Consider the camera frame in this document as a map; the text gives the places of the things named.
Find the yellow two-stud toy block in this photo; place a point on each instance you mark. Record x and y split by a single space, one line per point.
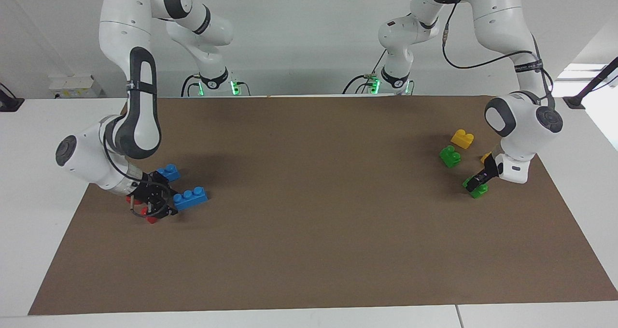
485 158
462 139

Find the green two-stud toy block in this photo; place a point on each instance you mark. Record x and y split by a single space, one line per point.
479 193
450 157

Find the white cardboard box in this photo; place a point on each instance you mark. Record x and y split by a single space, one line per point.
75 87

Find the black clamp stand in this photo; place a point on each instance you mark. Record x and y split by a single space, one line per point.
9 105
574 102

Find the blue three-stud toy block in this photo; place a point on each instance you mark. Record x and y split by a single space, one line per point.
169 173
190 199

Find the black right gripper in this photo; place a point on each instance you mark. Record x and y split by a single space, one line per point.
153 189

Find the brown paper table mat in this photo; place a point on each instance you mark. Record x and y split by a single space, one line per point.
309 221

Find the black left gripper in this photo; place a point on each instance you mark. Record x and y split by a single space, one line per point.
491 167

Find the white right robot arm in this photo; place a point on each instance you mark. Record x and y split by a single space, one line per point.
116 28

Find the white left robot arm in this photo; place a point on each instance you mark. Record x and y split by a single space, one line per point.
502 19

